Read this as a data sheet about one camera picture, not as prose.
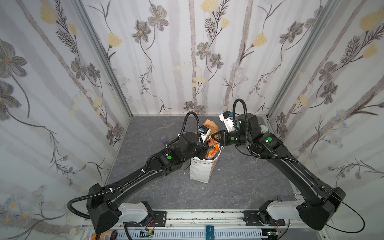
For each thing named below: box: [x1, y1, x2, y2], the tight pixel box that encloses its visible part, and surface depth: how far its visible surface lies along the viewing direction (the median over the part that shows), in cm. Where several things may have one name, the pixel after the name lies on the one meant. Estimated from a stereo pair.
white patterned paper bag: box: [190, 148, 222, 184], surface depth 75 cm
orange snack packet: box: [205, 139, 220, 160], surface depth 69 cm
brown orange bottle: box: [91, 230, 118, 240], surface depth 68 cm
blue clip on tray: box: [206, 225, 215, 240], surface depth 70 cm
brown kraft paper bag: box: [203, 119, 219, 135], surface depth 75 cm
